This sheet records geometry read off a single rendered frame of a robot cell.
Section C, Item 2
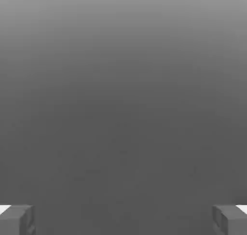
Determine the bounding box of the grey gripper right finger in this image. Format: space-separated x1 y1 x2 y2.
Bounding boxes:
211 204 247 235

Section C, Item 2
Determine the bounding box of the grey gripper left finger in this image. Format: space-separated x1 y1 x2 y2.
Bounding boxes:
0 204 37 235

